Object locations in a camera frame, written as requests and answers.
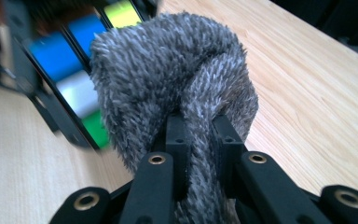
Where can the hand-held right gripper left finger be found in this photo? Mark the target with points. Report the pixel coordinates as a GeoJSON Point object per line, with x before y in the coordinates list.
{"type": "Point", "coordinates": [178, 149]}

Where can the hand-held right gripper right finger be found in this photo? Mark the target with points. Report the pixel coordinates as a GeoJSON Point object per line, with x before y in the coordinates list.
{"type": "Point", "coordinates": [227, 149]}

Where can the multicoloured puzzle cube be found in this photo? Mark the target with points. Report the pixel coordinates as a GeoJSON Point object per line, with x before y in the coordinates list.
{"type": "Point", "coordinates": [56, 56]}

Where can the grey fluffy cloth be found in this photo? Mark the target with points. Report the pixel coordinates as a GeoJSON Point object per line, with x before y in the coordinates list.
{"type": "Point", "coordinates": [167, 68]}

